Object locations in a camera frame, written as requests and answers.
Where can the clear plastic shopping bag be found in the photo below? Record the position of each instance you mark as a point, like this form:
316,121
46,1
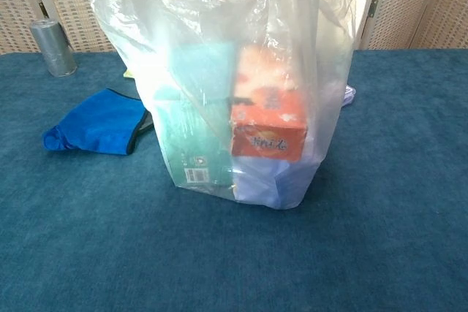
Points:
204,34

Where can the orange snack box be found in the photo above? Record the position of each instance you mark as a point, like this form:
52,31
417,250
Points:
267,122

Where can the teal green carton box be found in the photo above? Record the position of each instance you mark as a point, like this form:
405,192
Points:
183,136

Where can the pale blue soft pack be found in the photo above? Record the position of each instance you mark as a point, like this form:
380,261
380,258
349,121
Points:
263,184

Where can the teal table cover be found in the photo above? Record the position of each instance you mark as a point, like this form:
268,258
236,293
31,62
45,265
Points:
234,253

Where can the purple white card box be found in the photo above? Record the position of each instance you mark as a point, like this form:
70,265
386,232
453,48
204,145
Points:
349,96

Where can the yellow green snack packet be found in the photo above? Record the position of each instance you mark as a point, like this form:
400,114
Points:
128,74

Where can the blue microfibre cloth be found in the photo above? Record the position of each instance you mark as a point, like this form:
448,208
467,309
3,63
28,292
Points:
98,122

